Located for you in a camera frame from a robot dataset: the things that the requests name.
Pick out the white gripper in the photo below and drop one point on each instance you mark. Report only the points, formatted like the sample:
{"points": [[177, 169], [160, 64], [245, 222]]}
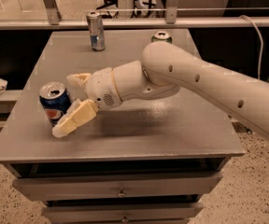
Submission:
{"points": [[101, 88]]}

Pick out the blue pepsi can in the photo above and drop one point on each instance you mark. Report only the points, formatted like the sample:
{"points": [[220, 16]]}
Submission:
{"points": [[55, 100]]}

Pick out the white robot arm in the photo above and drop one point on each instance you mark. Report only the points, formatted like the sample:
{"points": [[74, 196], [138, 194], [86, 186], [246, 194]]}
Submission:
{"points": [[162, 71]]}

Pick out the silver blue redbull can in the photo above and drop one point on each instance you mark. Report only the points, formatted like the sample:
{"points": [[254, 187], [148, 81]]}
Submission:
{"points": [[96, 29]]}

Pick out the green soda can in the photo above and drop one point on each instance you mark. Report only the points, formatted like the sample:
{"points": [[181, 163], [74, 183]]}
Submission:
{"points": [[162, 36]]}

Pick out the grey metal railing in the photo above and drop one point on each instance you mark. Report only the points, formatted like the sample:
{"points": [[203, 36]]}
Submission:
{"points": [[71, 14]]}

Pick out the top grey drawer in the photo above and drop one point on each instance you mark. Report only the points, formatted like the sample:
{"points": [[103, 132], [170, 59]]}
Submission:
{"points": [[116, 186]]}

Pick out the grey drawer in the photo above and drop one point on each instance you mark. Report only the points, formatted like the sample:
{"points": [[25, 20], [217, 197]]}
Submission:
{"points": [[116, 186], [123, 213]]}

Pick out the grey drawer cabinet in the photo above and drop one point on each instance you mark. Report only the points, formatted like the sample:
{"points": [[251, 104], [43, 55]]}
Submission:
{"points": [[180, 134]]}

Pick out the lower grey drawer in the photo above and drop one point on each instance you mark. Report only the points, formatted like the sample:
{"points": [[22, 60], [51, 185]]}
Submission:
{"points": [[123, 213]]}

